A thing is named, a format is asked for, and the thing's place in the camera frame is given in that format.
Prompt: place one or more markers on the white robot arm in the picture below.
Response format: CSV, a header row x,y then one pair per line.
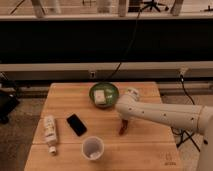
x,y
195,118

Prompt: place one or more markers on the green bowl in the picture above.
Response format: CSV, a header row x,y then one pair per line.
x,y
111,93

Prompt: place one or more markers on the white block in bowl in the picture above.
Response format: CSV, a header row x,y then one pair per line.
x,y
99,97

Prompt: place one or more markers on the black smartphone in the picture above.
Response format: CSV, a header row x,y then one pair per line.
x,y
76,124

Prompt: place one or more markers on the clear plastic cup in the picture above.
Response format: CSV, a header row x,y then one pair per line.
x,y
92,148

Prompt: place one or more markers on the white plastic bottle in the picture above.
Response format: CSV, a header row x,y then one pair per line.
x,y
50,134

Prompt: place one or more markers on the dark object at left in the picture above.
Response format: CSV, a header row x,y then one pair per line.
x,y
8,101

